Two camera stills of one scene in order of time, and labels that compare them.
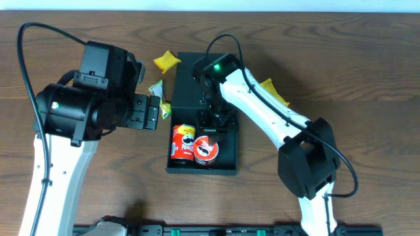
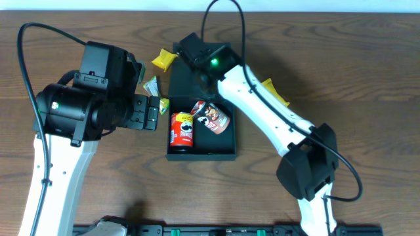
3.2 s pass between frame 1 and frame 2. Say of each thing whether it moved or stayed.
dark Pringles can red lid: moved
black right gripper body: moved
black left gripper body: stayed
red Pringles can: moved
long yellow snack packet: stayed
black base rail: stayed
